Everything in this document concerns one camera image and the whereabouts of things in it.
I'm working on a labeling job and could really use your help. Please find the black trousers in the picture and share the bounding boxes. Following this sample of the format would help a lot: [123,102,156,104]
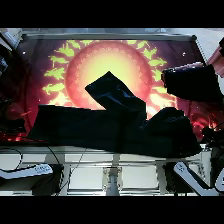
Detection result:
[27,70,203,159]

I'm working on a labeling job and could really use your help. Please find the folded black garment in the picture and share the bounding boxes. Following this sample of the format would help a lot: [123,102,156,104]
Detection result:
[161,63,224,104]

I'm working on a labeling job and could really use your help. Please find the black cable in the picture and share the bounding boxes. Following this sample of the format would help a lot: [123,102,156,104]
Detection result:
[56,148,88,197]
[0,147,24,172]

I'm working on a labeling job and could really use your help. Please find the silver frame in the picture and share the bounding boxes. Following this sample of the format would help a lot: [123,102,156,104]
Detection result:
[0,144,214,197]

